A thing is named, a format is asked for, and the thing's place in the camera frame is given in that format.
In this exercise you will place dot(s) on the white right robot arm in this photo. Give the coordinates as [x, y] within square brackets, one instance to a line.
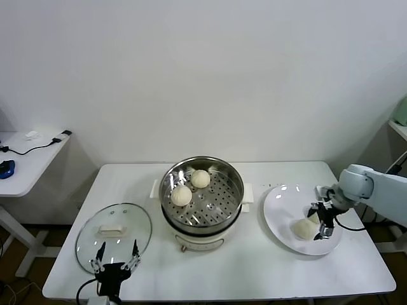
[357, 181]

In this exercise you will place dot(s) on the white side desk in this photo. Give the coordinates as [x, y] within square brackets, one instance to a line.
[31, 165]

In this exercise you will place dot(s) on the blue computer mouse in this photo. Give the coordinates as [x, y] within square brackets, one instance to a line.
[6, 169]

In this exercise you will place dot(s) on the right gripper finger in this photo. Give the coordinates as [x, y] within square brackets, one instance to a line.
[310, 210]
[326, 231]

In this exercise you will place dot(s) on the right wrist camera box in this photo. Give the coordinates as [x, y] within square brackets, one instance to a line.
[322, 192]

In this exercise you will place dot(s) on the round glass pot lid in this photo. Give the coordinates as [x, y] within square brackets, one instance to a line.
[111, 230]

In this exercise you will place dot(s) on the pale green appliance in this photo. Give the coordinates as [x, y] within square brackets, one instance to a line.
[402, 112]

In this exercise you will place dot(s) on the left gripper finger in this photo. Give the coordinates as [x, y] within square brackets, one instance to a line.
[135, 252]
[101, 251]

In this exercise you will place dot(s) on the stainless steel steamer basket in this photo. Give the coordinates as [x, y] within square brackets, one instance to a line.
[219, 190]

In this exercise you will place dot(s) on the large white plate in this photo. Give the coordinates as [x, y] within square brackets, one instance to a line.
[280, 216]

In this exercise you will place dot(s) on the white shelf board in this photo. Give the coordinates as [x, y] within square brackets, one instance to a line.
[400, 128]

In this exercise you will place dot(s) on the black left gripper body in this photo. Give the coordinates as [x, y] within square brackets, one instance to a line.
[109, 276]

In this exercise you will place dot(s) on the crumpled white tissue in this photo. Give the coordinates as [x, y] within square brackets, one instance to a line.
[32, 135]

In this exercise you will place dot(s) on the white steamed baozi bun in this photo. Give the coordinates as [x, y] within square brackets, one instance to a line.
[181, 196]
[314, 218]
[200, 178]
[302, 229]

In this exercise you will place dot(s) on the white electric cooker base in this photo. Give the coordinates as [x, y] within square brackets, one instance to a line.
[203, 236]

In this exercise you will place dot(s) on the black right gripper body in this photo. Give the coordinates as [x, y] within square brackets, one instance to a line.
[326, 214]

